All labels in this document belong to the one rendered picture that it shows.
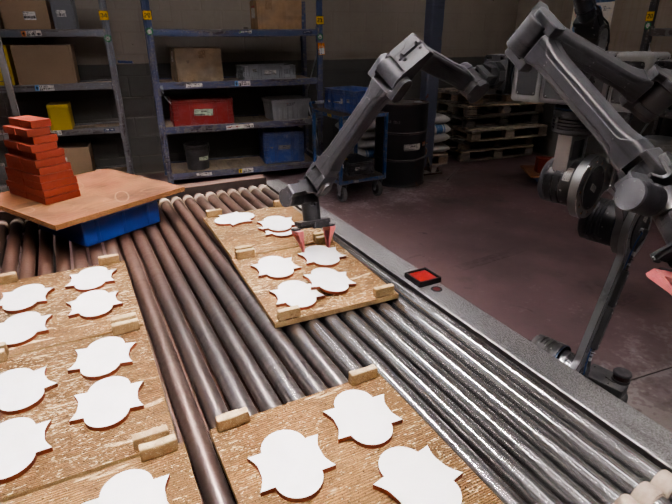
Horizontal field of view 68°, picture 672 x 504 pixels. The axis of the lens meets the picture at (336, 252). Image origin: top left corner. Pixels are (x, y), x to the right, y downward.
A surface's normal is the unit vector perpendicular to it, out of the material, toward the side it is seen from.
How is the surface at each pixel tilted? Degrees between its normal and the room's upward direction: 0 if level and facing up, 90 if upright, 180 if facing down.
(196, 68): 89
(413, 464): 0
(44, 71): 90
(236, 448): 0
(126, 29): 90
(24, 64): 90
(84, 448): 0
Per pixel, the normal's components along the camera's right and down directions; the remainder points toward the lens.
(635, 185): -0.91, -0.18
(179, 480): 0.00, -0.91
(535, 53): -0.79, 0.21
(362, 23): 0.36, 0.38
